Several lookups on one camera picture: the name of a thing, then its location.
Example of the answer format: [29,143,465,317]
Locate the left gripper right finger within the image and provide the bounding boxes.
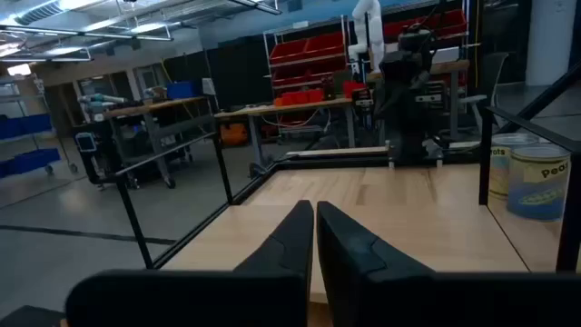
[316,200,581,327]

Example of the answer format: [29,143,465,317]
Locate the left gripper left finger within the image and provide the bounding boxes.
[63,199,316,327]

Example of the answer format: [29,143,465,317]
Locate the carrots labelled tin can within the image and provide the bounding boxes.
[488,133,540,200]

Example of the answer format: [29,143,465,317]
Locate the peas labelled tin can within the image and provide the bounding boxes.
[507,144,572,223]

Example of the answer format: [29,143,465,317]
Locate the metal shelf cart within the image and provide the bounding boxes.
[0,74,79,179]

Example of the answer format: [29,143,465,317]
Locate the orange bag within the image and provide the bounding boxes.
[220,122,250,147]

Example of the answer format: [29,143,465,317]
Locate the wooden workbench with grey legs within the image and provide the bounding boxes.
[212,96,358,179]

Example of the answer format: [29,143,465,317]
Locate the red storage bin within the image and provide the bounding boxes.
[270,39,310,64]
[306,32,346,58]
[426,9,468,38]
[271,65,314,87]

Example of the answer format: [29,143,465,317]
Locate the blue plastic tub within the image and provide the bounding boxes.
[165,80,202,101]

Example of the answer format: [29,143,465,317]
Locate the grey metal shelving rack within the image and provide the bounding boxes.
[261,15,351,137]

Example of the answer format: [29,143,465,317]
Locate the small white screen device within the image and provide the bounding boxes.
[74,132,98,154]

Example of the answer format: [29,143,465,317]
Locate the grey office chair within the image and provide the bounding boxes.
[458,51,510,137]

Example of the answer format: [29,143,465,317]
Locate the blue storage bin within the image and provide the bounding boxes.
[0,147,62,179]
[0,113,54,141]

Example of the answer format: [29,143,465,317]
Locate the white round pillar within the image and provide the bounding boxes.
[525,0,578,86]

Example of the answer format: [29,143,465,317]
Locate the black aluminium rig frame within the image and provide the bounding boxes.
[152,61,581,270]

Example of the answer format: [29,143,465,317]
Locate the wooden workbench with dark frame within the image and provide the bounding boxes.
[103,94,217,190]

